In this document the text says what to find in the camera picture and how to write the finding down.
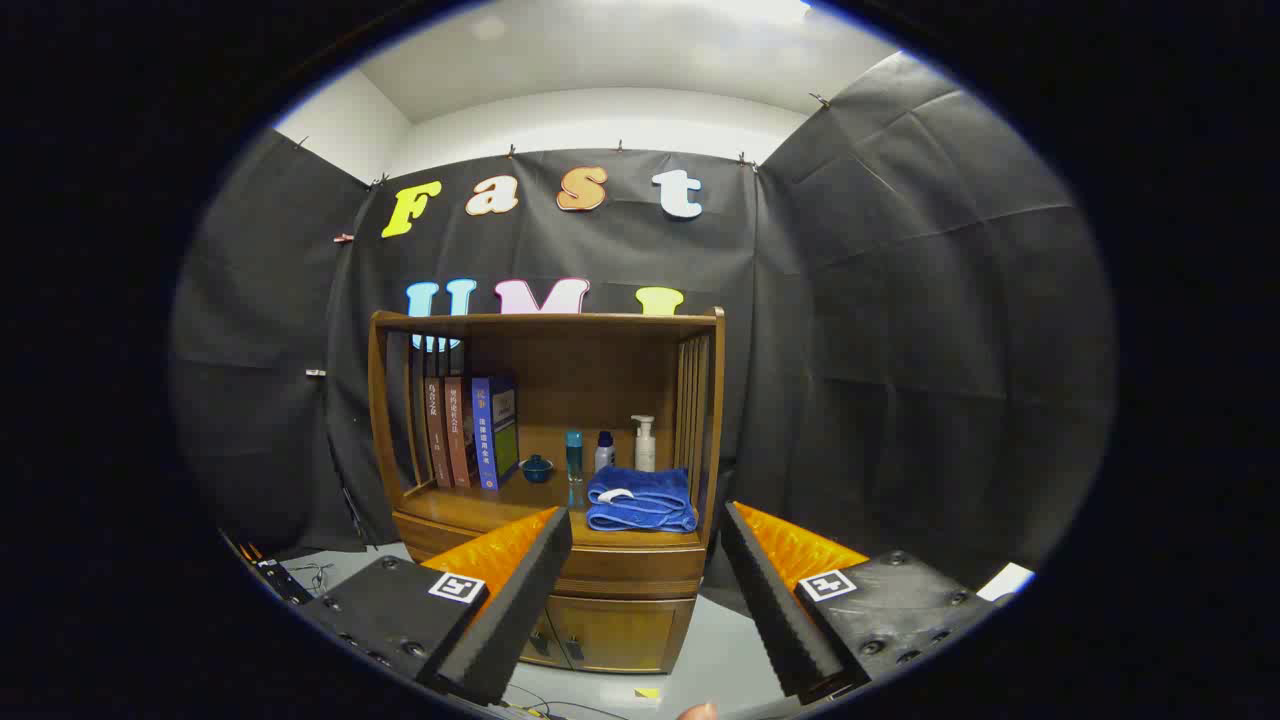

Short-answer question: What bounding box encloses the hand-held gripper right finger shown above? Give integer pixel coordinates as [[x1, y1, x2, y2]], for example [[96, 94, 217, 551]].
[[719, 502, 1004, 701]]

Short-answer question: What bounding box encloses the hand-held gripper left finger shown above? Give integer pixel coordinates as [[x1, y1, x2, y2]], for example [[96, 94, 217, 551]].
[[296, 506, 574, 707]]

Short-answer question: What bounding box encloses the wooden drawer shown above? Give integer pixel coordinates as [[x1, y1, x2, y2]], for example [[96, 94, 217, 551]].
[[398, 530, 707, 601]]

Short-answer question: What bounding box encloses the wooden cabinet door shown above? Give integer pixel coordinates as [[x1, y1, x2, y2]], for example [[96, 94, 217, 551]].
[[520, 608, 573, 669], [550, 597, 696, 675]]

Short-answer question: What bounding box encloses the wooden countertop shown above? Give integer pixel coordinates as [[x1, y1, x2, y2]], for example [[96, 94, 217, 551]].
[[395, 465, 706, 551]]

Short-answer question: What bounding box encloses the wooden cabinet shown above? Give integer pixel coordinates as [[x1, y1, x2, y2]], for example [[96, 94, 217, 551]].
[[367, 307, 727, 676]]

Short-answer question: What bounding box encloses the blue folded towel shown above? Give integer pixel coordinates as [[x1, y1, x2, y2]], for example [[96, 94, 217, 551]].
[[585, 465, 699, 534]]

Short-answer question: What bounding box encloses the blue book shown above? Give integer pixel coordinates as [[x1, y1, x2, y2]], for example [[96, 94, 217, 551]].
[[471, 376, 521, 493]]

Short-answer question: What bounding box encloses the dark brown book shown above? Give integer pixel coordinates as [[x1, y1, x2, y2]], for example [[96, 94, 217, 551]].
[[427, 378, 451, 489]]

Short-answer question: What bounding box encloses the reddish brown book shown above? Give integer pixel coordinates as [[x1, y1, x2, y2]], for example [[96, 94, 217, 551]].
[[445, 376, 477, 489]]

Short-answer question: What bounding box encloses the white flat panel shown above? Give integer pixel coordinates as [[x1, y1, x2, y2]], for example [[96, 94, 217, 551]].
[[975, 562, 1036, 603]]

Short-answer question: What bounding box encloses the black device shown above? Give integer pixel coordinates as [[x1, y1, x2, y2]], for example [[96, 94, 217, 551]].
[[250, 556, 313, 607]]

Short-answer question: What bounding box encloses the black backdrop cloth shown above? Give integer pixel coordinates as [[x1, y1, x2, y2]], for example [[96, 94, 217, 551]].
[[170, 50, 1116, 591]]

